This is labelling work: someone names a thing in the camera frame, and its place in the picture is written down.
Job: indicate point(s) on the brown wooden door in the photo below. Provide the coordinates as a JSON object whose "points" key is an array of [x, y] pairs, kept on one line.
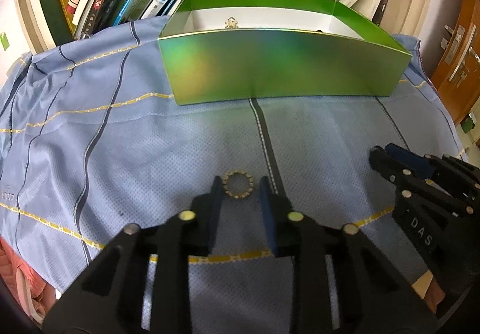
{"points": [[456, 77]]}

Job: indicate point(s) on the blue striped cloth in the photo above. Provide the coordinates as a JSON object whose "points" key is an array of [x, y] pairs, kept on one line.
{"points": [[92, 140]]}

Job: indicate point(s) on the green cardboard box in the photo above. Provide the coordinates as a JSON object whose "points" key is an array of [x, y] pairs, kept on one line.
{"points": [[281, 48]]}

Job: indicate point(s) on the pink cloth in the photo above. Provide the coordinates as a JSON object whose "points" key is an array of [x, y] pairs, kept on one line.
{"points": [[33, 294]]}

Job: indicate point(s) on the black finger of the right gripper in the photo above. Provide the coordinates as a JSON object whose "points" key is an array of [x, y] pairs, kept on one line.
{"points": [[455, 176], [405, 180]]}

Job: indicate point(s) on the person hand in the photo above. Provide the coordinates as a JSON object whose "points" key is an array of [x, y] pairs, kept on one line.
{"points": [[434, 296]]}

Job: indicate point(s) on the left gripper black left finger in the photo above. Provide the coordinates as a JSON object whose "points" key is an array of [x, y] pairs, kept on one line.
{"points": [[107, 297]]}

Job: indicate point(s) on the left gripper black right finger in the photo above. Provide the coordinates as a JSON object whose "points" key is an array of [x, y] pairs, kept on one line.
{"points": [[341, 281]]}

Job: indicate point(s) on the silver door handle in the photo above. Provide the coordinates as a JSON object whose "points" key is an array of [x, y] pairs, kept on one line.
{"points": [[460, 47]]}

